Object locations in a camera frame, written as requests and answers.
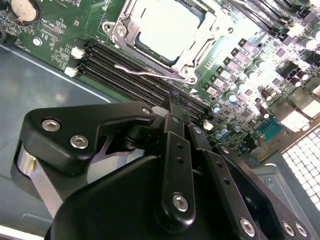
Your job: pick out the metal locking lever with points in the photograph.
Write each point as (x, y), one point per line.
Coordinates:
(121, 67)

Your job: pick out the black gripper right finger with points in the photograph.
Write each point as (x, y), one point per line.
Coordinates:
(215, 175)

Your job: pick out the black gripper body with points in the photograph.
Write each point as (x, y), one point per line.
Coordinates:
(112, 212)

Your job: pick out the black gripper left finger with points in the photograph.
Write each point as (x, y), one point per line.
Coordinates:
(75, 125)

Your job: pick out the metal socket cover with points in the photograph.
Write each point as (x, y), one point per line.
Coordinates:
(202, 37)

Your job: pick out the silver CPU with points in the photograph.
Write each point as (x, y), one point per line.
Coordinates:
(170, 32)

